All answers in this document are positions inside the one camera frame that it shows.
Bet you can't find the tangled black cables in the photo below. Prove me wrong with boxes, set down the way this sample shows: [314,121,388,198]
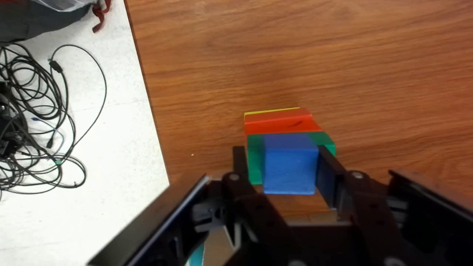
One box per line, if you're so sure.
[0,41,110,197]

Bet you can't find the red-orange rectangular block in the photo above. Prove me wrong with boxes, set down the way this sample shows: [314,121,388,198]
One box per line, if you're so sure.
[244,108,323,135]

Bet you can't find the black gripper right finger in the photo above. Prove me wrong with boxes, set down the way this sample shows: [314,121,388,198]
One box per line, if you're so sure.
[317,146,410,266]

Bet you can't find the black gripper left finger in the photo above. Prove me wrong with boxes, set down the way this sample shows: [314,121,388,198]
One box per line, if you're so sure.
[222,146,299,266]

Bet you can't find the dark grey bag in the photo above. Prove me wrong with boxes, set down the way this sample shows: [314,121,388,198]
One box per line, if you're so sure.
[0,0,113,46]

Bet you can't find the green rectangular block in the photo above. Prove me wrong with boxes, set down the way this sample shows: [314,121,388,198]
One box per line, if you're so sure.
[247,132,337,185]

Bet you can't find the yellow rectangular block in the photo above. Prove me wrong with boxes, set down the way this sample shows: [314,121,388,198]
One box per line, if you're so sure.
[243,106,301,117]

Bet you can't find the blue cube block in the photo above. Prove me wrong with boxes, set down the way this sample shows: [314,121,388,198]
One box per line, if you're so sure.
[264,133,320,195]

